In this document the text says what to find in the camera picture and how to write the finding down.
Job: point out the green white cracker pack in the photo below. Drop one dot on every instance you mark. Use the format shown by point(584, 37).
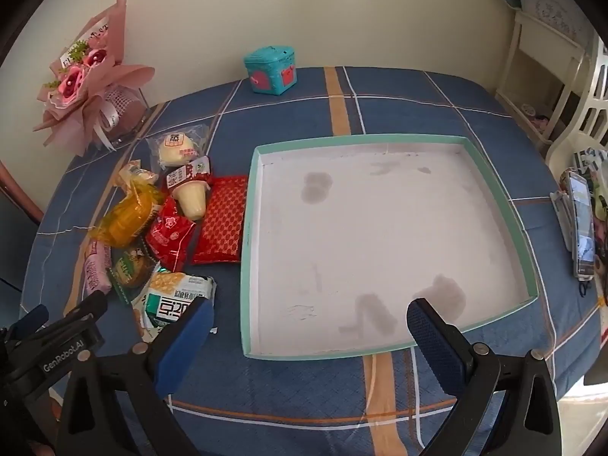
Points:
point(165, 297)

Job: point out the red patterned flat packet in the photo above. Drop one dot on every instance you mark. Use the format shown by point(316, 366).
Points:
point(220, 237)

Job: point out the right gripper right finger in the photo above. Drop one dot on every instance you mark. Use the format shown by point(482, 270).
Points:
point(442, 345)

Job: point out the green white cookie pack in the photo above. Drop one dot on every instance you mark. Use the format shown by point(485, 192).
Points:
point(130, 271)

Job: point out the teal shallow cardboard tray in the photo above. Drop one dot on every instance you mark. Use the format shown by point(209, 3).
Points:
point(342, 233)

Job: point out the pink snack packet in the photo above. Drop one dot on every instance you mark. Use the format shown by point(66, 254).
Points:
point(97, 260)

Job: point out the red flower snack bag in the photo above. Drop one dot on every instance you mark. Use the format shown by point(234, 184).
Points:
point(169, 236)

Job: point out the yellow soft bread bag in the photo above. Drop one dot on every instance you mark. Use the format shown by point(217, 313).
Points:
point(128, 219)

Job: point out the pink flower bouquet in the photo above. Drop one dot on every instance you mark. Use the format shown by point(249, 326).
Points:
point(95, 97)

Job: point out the cream pudding cup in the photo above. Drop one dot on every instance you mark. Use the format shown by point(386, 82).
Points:
point(191, 197)

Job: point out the round bun clear wrapper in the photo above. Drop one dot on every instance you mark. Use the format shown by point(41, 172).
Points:
point(176, 148)

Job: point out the teal toy chest box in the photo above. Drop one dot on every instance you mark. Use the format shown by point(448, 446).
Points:
point(271, 69)

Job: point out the smartphone on stand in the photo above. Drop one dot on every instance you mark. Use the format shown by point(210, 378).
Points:
point(573, 206)

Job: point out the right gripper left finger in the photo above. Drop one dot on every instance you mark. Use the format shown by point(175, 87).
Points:
point(175, 348)

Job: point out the red white milk snack pack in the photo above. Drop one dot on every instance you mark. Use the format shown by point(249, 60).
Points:
point(196, 170)

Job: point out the white side shelf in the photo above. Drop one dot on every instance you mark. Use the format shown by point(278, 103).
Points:
point(541, 70)

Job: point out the beige barcode snack pack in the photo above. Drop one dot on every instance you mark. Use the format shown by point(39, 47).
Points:
point(133, 172)

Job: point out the white plastic chair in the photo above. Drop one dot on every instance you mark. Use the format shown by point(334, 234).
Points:
point(588, 126)

